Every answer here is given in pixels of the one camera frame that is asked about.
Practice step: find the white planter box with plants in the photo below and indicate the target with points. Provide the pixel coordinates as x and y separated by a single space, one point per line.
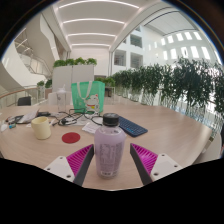
73 71

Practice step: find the clear plastic water bottle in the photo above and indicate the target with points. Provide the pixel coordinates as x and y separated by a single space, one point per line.
61 99

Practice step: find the row of green potted trees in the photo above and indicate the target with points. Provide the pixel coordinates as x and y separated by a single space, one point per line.
173 83

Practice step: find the black phone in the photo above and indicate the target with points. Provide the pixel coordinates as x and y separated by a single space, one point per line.
43 114

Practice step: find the purple drink bottle black cap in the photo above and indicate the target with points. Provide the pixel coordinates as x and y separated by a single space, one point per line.
109 148

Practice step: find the pale yellow cup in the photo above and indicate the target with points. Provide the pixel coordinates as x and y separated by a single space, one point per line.
41 128

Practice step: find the white paper sheet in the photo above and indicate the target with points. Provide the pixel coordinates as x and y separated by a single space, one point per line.
90 127

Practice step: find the dark blue keyboard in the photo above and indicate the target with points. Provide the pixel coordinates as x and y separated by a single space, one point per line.
132 126

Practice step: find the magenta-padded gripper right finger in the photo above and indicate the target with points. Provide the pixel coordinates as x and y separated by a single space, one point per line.
150 161

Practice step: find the flat round red coaster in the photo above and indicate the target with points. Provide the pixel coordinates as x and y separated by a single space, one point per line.
71 137

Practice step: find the open white notebook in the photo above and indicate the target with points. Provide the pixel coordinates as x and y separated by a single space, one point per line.
23 117

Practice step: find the black chair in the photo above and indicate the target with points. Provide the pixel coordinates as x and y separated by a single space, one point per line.
24 101

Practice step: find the green tote bag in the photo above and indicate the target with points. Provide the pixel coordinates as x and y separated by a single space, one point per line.
88 96

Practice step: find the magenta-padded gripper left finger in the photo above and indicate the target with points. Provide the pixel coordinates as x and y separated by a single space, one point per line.
75 161

